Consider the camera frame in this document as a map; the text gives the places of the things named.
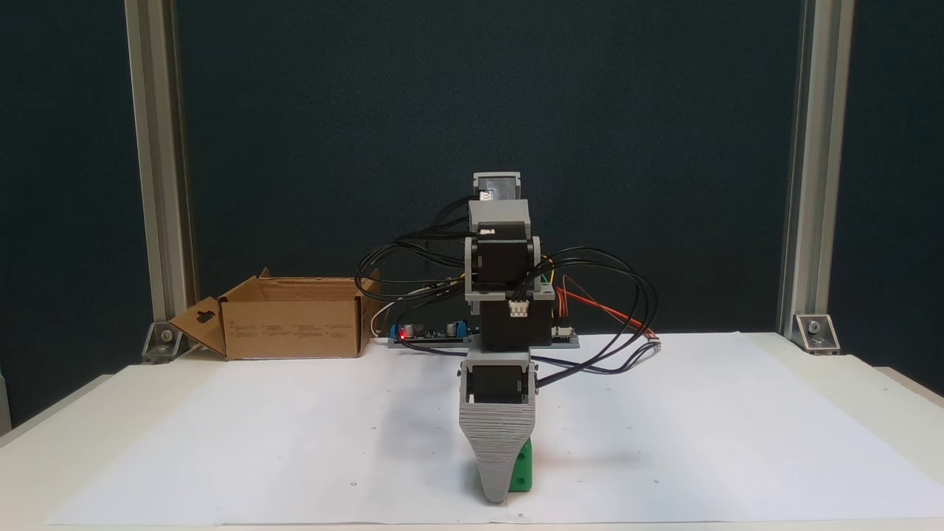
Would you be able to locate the grey fixed tapered gripper finger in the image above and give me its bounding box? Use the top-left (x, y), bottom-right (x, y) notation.
top-left (459, 402), bottom-right (537, 504)

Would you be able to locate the green die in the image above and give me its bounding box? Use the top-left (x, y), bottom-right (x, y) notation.
top-left (473, 437), bottom-right (533, 493)

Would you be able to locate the blue power circuit board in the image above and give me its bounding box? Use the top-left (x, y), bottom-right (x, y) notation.
top-left (389, 319), bottom-right (473, 347)

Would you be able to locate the white paper sheet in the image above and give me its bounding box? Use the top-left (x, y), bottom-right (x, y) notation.
top-left (48, 332), bottom-right (944, 526)

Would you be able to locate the brown cardboard box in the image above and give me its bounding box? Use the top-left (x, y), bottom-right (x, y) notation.
top-left (168, 268), bottom-right (383, 361)

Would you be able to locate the long black cable with connector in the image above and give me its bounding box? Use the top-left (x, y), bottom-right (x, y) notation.
top-left (402, 338), bottom-right (662, 377)

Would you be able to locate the black base servo cable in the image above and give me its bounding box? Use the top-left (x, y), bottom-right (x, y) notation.
top-left (398, 284), bottom-right (473, 344)

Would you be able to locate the red orange wire bundle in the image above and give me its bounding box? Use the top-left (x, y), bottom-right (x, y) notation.
top-left (557, 277), bottom-right (659, 340)

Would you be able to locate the white cable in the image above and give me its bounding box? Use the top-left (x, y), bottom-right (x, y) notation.
top-left (371, 284), bottom-right (443, 340)

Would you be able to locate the black gripper servo cable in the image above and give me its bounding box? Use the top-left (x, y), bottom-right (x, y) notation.
top-left (531, 247), bottom-right (659, 389)

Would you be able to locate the black forearm servo cable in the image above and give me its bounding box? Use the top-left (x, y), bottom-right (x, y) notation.
top-left (355, 195), bottom-right (476, 305)

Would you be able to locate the metal corner bracket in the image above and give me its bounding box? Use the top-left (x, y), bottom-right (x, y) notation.
top-left (142, 322), bottom-right (184, 364)
top-left (794, 314), bottom-right (841, 355)

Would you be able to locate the aluminium frame post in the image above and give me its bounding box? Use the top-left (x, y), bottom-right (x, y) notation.
top-left (124, 0), bottom-right (198, 327)
top-left (777, 0), bottom-right (856, 337)

